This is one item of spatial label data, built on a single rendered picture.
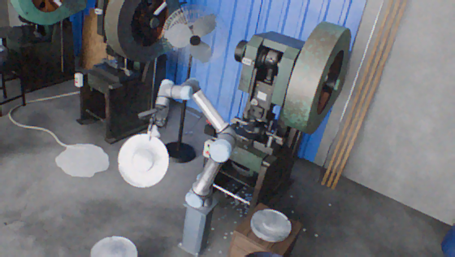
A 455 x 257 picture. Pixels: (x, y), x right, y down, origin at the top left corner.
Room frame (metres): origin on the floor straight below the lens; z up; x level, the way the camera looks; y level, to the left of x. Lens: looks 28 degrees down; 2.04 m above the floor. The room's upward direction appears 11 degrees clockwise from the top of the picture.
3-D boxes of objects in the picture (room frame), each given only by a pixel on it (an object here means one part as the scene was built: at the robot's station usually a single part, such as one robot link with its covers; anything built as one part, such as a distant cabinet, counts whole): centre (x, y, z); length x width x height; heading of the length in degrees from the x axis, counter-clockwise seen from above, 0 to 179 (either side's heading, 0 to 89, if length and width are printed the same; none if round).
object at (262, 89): (2.52, -0.26, 1.04); 0.17 x 0.15 x 0.30; 153
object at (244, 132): (2.40, -0.20, 0.72); 0.25 x 0.14 x 0.14; 153
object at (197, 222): (1.84, 0.05, 0.23); 0.19 x 0.19 x 0.45; 66
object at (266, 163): (2.56, -0.59, 0.45); 0.92 x 0.12 x 0.90; 153
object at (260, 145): (2.56, -0.28, 0.68); 0.45 x 0.30 x 0.06; 63
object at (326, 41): (2.50, -0.63, 1.33); 1.03 x 0.28 x 0.82; 153
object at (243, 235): (1.82, -0.47, 0.18); 0.40 x 0.38 x 0.35; 153
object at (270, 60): (2.56, -0.28, 1.27); 0.21 x 0.12 x 0.34; 153
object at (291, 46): (2.69, -0.35, 0.83); 0.79 x 0.43 x 1.34; 153
